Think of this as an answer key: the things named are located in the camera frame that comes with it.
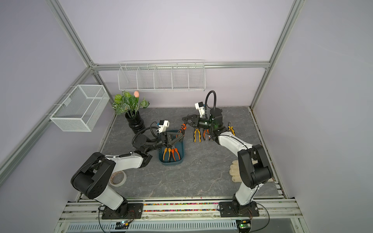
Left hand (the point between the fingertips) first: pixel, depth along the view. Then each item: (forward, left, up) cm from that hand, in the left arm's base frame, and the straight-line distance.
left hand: (183, 138), depth 71 cm
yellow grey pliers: (+16, -8, -26) cm, 31 cm away
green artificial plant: (+28, +32, -2) cm, 43 cm away
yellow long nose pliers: (+6, +12, -25) cm, 28 cm away
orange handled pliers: (+7, +5, -24) cm, 26 cm away
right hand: (+12, 0, 0) cm, 12 cm away
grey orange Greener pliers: (+21, -15, -26) cm, 36 cm away
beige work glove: (-10, -29, -26) cm, 40 cm away
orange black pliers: (+7, 0, -1) cm, 7 cm away
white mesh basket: (+24, +59, 0) cm, 63 cm away
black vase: (+25, +32, -14) cm, 43 cm away
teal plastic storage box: (+10, +3, -24) cm, 26 cm away
